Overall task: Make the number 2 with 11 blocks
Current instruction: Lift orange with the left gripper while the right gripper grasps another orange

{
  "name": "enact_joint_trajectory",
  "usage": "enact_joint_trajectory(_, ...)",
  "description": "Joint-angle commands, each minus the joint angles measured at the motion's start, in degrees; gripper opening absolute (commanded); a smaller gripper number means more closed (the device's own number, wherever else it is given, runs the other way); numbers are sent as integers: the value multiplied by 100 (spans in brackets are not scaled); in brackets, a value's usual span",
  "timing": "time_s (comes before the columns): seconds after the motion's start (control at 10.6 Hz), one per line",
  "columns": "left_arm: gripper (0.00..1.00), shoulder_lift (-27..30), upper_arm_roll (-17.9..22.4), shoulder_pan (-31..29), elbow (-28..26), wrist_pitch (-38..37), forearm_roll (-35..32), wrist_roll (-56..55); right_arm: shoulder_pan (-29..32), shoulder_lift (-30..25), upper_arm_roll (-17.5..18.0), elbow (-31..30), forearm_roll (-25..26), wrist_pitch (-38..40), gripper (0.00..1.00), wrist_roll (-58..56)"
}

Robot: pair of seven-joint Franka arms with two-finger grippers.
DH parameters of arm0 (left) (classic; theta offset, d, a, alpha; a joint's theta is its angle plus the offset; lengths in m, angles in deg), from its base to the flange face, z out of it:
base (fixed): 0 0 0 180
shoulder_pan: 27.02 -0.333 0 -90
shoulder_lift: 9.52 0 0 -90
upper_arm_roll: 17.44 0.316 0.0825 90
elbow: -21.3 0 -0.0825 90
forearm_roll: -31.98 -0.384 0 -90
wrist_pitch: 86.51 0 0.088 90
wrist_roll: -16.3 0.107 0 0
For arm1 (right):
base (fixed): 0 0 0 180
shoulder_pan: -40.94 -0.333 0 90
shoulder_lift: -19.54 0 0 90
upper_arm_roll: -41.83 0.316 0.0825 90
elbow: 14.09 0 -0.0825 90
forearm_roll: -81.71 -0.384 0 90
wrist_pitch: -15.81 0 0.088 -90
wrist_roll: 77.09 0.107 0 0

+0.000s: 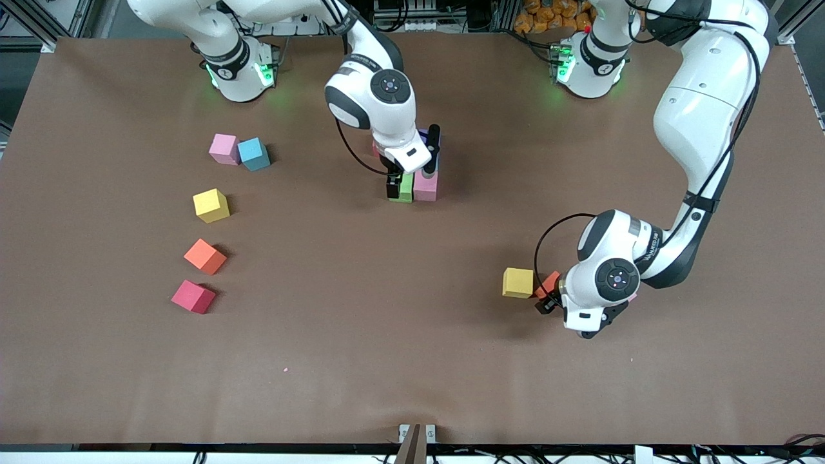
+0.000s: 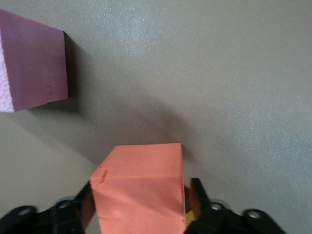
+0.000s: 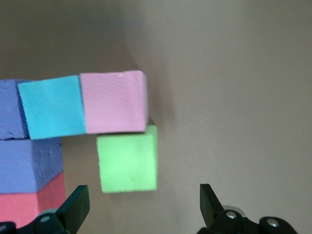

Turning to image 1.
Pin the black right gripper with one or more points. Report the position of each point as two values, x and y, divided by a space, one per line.
392 185

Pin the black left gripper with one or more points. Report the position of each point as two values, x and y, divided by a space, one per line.
548 303

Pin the green foam block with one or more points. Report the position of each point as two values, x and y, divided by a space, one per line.
407 190

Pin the red foam block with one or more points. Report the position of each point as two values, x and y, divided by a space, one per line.
378 152
192 295

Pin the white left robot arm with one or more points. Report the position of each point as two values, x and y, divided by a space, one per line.
702 116

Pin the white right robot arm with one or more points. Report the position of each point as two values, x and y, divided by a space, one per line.
399 125

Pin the orange foam block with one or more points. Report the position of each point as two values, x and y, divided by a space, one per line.
204 255
549 282

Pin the yellow foam block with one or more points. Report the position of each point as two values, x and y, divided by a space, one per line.
517 282
209 204

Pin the teal foam block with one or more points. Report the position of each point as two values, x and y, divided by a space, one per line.
252 153

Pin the grey control box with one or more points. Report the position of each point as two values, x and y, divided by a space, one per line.
419 26

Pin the pile of orange fruits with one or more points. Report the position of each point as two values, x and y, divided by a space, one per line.
548 16

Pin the metal mounting bracket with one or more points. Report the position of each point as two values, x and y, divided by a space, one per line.
405 430

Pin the brown camera pole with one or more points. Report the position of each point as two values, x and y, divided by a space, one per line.
412 451

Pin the perforated aluminium side rail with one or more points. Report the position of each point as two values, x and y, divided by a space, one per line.
812 90

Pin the aluminium frame profile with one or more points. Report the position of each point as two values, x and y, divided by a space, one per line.
29 22
799 19

